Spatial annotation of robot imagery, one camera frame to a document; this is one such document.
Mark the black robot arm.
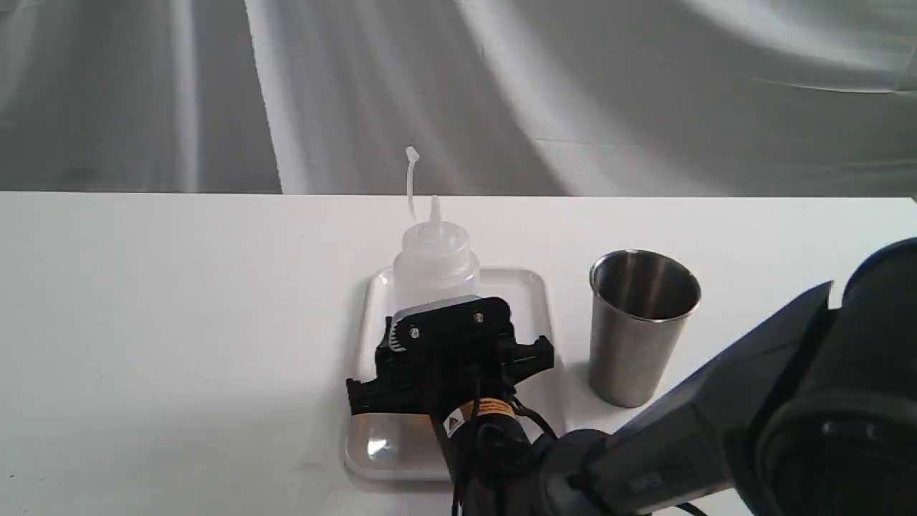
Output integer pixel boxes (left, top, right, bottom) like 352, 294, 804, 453
346, 239, 915, 515

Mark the white plastic tray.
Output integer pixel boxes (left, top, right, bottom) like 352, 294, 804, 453
341, 267, 569, 482

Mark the translucent squeeze bottle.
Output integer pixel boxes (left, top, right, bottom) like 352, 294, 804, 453
393, 146, 479, 312

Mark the grey backdrop cloth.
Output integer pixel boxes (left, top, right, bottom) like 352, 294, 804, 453
1, 1, 916, 196

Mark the stainless steel cup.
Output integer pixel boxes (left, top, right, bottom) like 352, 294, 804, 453
587, 249, 701, 408

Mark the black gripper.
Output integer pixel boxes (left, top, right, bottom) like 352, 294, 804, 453
346, 319, 556, 419

